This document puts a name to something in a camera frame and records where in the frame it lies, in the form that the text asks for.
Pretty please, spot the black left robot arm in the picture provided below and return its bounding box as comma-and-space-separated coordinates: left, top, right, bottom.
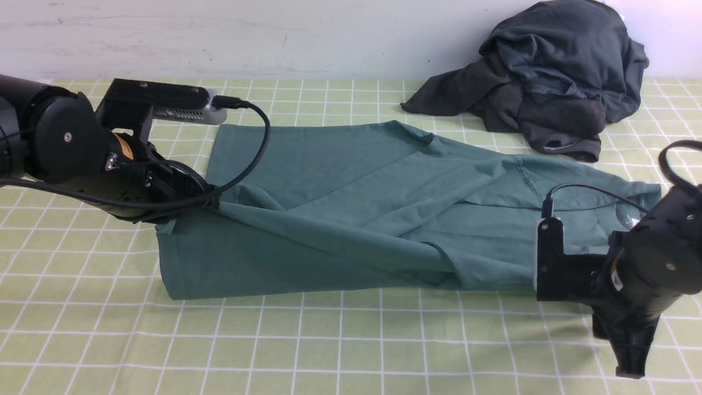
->
2, 75, 227, 223

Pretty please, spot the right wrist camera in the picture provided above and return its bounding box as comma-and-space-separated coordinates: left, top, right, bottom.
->
533, 217, 607, 305

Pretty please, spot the black right camera cable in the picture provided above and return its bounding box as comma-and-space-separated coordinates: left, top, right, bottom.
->
542, 140, 702, 220

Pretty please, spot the green long sleeve shirt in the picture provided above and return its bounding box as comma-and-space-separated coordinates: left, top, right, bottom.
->
156, 122, 662, 300

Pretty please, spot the dark grey-blue crumpled garment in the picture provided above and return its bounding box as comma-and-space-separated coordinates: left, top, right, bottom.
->
479, 1, 649, 123

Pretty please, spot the dark brown crumpled garment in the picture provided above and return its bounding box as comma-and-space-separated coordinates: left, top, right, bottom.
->
401, 53, 606, 163

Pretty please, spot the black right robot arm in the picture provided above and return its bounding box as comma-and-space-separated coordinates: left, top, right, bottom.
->
592, 187, 701, 379

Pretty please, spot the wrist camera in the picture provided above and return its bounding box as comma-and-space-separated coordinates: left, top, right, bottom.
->
95, 78, 228, 142
533, 217, 607, 305

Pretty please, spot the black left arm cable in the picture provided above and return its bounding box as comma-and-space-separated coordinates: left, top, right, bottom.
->
0, 96, 271, 211

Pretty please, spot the green checkered tablecloth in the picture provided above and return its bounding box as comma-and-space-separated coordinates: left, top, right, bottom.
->
1, 77, 700, 394

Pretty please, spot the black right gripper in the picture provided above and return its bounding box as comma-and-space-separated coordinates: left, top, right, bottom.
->
592, 230, 700, 380

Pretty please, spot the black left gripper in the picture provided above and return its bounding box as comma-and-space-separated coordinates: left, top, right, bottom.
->
59, 133, 215, 205

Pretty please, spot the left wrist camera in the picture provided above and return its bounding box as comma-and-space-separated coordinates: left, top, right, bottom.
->
95, 78, 228, 142

